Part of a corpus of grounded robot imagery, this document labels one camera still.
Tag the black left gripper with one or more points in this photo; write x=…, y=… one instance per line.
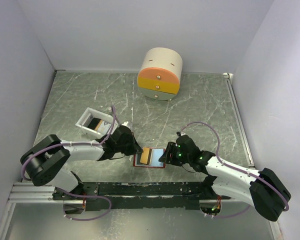
x=135, y=148

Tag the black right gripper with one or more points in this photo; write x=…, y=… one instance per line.
x=168, y=157

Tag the gold striped credit card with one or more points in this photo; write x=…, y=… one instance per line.
x=145, y=157

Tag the red card holder wallet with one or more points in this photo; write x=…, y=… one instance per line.
x=155, y=163

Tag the white card tray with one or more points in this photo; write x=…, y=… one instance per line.
x=88, y=121

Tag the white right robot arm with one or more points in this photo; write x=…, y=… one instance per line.
x=261, y=189

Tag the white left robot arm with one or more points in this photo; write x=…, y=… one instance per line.
x=44, y=163

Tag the white VIP portrait card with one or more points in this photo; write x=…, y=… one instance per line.
x=106, y=128

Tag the yellow card in tray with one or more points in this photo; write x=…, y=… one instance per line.
x=100, y=126

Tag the round three-drawer mini cabinet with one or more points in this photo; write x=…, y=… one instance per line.
x=160, y=75

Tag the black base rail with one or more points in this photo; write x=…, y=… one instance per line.
x=139, y=195

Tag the aluminium frame rail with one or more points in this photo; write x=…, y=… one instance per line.
x=228, y=78
x=26, y=192

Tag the aluminium front frame rail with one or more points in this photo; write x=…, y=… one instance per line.
x=26, y=192

